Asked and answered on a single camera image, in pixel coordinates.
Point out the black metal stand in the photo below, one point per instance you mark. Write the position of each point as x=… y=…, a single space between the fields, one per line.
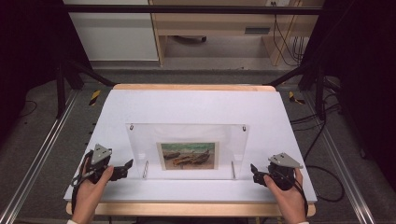
x=319 y=93
x=60 y=90

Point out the clear acrylic photo frame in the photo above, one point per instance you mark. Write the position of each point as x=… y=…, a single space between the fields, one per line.
x=193 y=133

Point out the black crossbar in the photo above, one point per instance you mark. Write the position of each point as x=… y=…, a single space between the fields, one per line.
x=186 y=9

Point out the yellow black tape marker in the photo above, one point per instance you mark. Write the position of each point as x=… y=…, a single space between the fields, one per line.
x=294 y=98
x=95 y=97

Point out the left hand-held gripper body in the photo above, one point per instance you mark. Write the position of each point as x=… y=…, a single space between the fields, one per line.
x=100 y=155

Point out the aluminium floor rail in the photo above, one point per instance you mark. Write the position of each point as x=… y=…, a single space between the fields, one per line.
x=37 y=149
x=342 y=155

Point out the person's right hand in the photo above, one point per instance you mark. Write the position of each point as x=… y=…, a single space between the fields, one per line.
x=288 y=199

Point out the boat painting print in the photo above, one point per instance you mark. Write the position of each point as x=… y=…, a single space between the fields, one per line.
x=188 y=155

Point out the person's left hand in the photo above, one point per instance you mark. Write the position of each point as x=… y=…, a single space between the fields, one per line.
x=93 y=189

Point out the wooden desk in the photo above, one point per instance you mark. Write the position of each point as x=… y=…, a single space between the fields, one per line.
x=218 y=23

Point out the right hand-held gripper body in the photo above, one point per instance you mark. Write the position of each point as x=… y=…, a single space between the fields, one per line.
x=285 y=165

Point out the white cabinet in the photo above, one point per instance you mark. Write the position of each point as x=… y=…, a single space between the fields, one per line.
x=115 y=34

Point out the white work board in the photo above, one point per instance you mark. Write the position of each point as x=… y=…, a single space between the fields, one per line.
x=193 y=87

